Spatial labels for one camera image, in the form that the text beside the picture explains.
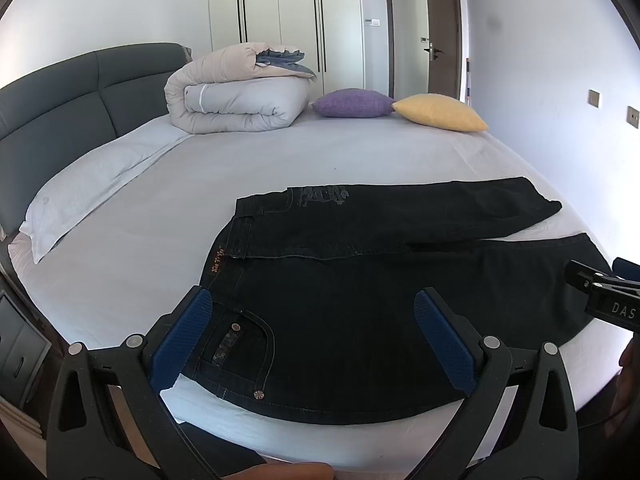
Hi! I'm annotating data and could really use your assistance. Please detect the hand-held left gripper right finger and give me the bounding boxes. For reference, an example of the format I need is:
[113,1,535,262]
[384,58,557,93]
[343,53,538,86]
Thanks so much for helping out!
[414,287,581,480]

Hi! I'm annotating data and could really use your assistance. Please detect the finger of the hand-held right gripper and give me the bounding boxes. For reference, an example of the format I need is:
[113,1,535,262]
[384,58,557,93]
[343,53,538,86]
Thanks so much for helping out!
[612,257,640,281]
[565,260,611,293]

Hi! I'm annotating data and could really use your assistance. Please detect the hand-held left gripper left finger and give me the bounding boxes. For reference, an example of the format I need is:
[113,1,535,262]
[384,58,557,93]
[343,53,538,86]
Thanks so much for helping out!
[46,285,223,480]

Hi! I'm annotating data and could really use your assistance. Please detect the black denim pants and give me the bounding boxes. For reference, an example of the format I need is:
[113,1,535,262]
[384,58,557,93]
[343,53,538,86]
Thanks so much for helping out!
[182,176,613,426]

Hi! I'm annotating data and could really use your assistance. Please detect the bed with white sheet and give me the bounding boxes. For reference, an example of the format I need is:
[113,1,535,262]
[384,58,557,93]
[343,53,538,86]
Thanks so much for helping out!
[7,105,626,466]

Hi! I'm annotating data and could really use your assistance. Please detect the dark nightstand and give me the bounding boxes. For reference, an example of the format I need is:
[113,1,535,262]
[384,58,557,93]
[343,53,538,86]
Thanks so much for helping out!
[0,290,51,411]

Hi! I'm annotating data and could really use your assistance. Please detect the white pillow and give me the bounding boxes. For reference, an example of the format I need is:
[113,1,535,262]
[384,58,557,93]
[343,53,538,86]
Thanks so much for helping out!
[20,127,196,266]

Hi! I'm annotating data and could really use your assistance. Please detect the yellow cushion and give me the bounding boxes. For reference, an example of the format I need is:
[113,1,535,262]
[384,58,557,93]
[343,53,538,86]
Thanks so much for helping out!
[391,93,489,133]

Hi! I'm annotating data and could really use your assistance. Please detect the folded beige duvet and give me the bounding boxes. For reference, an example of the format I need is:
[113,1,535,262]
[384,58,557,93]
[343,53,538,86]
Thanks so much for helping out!
[164,44,317,135]

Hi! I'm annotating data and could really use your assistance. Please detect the purple cushion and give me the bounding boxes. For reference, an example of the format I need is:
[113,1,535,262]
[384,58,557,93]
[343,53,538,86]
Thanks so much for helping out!
[311,88,398,119]

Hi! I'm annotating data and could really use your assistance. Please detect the grey padded headboard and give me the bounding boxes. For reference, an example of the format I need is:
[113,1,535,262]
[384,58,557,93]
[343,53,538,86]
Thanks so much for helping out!
[0,42,193,271]

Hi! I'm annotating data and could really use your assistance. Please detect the folded blue-grey blanket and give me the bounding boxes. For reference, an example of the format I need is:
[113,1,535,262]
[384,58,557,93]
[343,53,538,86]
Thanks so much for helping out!
[255,49,318,80]

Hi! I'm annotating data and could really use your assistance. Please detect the white wardrobe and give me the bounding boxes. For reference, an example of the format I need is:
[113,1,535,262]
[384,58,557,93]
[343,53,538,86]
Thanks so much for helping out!
[207,0,366,98]

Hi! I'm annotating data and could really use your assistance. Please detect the dark door frame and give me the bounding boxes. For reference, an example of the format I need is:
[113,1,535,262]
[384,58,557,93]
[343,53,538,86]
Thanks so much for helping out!
[382,0,432,101]

